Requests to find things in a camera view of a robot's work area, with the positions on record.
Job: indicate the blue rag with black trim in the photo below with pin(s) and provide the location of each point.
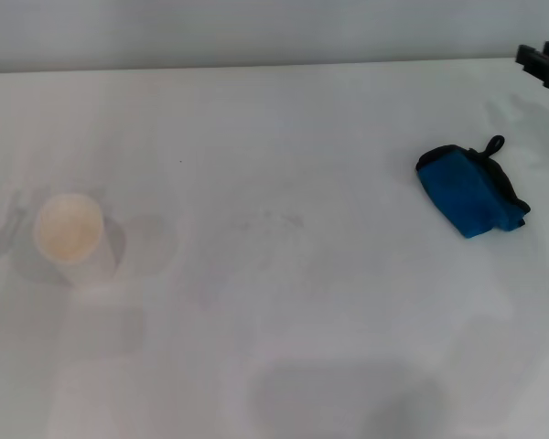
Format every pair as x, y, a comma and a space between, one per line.
462, 192

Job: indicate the white paper cup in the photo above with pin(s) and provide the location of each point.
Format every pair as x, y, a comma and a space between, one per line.
68, 228

